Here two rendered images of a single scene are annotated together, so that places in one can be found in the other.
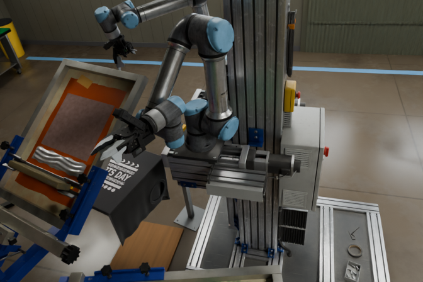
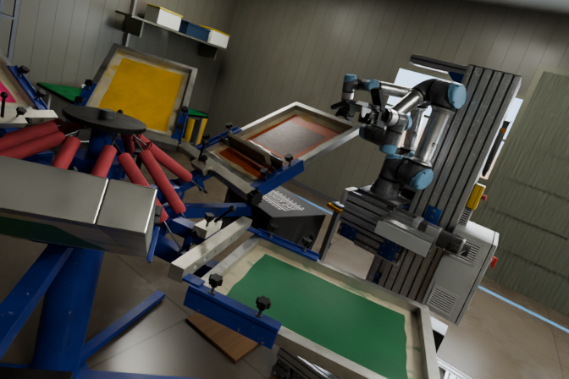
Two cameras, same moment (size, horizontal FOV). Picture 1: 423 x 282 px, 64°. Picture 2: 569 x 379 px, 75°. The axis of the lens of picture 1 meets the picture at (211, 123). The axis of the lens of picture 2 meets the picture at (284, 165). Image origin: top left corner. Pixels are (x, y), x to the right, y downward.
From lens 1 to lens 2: 102 cm
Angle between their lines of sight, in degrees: 26
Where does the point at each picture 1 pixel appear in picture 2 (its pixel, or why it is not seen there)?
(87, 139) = (294, 147)
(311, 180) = (470, 282)
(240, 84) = (440, 160)
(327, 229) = not seen: outside the picture
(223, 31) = (461, 90)
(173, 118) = (401, 124)
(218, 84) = (435, 133)
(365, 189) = not seen: outside the picture
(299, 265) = not seen: outside the picture
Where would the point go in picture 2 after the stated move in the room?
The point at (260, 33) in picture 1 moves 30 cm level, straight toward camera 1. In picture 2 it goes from (478, 120) to (484, 118)
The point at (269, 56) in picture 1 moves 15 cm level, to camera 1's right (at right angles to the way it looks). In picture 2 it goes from (477, 143) to (508, 152)
